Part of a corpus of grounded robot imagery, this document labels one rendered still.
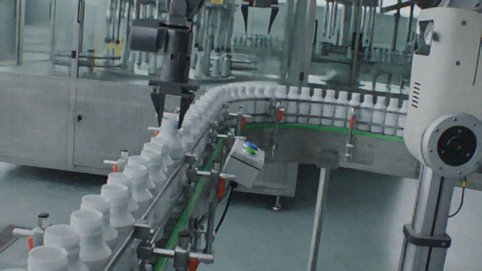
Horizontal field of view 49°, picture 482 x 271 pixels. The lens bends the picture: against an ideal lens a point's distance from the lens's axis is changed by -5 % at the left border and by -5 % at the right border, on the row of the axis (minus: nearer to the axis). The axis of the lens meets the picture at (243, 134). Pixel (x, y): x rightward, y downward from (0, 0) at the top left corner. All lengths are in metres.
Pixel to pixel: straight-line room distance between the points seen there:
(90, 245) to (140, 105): 3.75
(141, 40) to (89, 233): 0.56
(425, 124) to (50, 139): 3.72
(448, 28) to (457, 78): 0.12
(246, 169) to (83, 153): 3.39
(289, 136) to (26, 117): 2.73
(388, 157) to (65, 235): 2.07
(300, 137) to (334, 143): 0.16
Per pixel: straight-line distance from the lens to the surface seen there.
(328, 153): 2.57
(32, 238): 0.83
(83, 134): 4.54
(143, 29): 1.12
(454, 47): 1.28
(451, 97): 1.30
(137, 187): 0.86
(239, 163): 1.26
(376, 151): 2.55
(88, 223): 0.64
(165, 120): 1.13
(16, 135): 4.78
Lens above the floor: 1.39
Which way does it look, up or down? 10 degrees down
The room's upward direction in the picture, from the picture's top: 6 degrees clockwise
